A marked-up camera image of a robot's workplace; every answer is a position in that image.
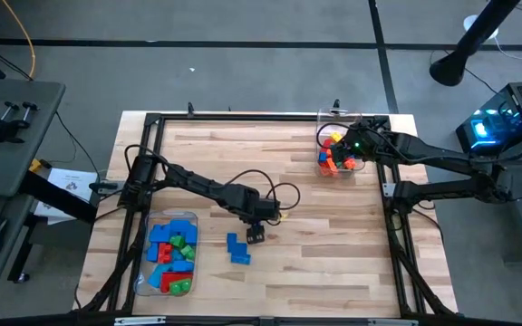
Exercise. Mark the computer tower with lights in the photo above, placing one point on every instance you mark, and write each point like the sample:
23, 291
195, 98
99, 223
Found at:
492, 127

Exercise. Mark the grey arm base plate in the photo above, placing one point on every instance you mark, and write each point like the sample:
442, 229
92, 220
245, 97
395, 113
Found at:
390, 189

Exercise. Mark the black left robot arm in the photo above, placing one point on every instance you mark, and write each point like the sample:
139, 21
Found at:
197, 185

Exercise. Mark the large green two-stud block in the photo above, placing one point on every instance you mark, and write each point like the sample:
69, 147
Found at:
180, 286

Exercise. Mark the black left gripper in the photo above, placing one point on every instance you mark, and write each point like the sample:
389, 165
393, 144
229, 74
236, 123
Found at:
261, 210

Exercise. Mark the orange toy block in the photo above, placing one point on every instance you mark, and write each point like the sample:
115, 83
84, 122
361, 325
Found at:
331, 165
350, 164

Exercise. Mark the small blue toy block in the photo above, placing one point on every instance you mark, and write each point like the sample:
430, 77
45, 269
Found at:
322, 157

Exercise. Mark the black desk support beam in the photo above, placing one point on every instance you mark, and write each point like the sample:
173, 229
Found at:
57, 199

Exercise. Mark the large blue two-stud block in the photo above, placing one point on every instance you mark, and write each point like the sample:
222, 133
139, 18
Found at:
183, 228
159, 233

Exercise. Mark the yellow toy block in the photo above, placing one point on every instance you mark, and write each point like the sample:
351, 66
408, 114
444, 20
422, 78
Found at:
336, 137

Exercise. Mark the large blue toy block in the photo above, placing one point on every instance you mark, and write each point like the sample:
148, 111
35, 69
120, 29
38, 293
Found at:
241, 256

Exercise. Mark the large blue four-stud block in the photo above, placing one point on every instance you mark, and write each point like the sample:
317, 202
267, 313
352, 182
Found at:
157, 276

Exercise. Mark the black stand pole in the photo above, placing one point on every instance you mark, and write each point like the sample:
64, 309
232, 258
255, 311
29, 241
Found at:
474, 41

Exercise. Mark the black frame post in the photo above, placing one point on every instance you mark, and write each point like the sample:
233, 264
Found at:
190, 109
335, 105

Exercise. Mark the silver frame bracket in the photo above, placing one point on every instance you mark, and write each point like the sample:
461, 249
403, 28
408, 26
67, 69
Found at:
139, 320
392, 322

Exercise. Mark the black clamp tool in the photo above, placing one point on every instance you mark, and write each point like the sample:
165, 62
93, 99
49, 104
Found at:
9, 124

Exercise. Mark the small yellow object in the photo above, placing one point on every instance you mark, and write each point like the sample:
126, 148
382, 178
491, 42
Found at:
35, 165

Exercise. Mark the large blue single-stud block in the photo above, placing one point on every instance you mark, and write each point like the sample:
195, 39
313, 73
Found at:
152, 252

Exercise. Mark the white round disc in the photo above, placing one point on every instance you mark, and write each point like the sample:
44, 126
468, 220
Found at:
469, 22

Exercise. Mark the black aluminium table frame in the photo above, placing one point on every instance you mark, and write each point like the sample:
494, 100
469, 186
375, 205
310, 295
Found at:
265, 117

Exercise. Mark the clear plastic bin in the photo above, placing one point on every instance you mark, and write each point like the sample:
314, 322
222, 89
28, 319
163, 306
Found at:
324, 122
161, 216

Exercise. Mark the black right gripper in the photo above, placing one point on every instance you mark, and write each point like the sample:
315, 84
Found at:
363, 144

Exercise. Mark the white paper sheet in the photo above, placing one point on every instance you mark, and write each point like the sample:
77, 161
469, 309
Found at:
68, 183

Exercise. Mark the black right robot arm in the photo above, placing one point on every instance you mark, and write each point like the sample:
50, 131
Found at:
447, 156

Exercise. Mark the long red toy block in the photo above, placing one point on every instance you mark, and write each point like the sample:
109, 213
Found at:
327, 144

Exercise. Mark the large red two-stud block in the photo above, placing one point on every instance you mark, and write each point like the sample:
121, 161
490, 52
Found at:
165, 252
174, 277

